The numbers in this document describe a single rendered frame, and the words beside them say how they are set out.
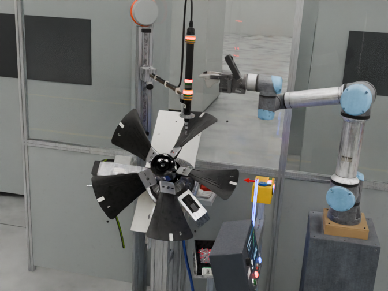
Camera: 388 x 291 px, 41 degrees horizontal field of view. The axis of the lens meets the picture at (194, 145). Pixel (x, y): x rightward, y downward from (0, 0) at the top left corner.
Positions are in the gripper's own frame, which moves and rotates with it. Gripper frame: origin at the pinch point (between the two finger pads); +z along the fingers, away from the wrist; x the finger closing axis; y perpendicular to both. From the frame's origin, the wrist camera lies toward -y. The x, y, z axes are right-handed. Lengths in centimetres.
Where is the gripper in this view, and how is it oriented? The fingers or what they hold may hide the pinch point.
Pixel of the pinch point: (202, 73)
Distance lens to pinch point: 231.7
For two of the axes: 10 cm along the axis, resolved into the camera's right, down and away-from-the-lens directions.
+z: -9.7, -1.2, 2.1
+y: -0.5, 9.5, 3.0
